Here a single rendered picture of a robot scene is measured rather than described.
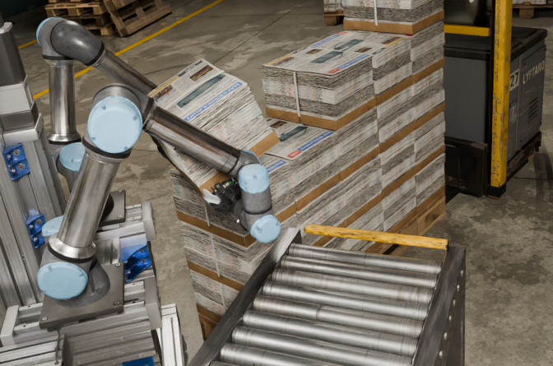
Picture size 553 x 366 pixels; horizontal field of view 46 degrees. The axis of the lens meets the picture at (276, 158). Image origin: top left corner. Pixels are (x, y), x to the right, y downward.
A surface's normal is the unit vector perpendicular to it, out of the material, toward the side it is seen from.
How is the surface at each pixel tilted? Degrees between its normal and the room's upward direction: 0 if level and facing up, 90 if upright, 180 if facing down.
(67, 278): 96
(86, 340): 90
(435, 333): 0
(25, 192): 90
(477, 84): 90
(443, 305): 0
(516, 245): 0
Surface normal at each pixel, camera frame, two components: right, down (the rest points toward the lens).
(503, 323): -0.11, -0.90
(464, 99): -0.66, 0.39
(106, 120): 0.25, 0.28
